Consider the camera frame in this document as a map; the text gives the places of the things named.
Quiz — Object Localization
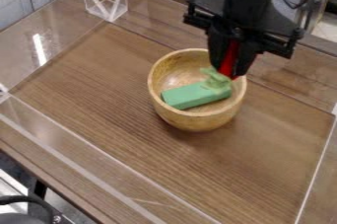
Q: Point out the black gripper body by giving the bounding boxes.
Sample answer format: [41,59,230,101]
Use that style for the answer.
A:
[182,0,304,58]

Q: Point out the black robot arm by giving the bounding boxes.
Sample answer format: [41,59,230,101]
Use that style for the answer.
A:
[182,0,304,79]

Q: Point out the wooden bowl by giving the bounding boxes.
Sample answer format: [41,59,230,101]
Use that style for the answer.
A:
[148,48,248,132]

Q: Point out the black cable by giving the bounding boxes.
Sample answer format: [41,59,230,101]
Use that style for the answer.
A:
[0,194,56,224]

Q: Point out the green rectangular block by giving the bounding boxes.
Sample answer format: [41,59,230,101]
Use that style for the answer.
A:
[161,81,232,111]

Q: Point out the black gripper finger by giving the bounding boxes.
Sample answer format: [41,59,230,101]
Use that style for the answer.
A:
[230,39,264,79]
[208,26,230,71]

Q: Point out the red plush fruit green leaf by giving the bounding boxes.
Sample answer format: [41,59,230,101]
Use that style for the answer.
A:
[200,40,238,92]

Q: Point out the clear acrylic tray wall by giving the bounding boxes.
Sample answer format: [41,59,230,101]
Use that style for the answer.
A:
[0,84,220,224]

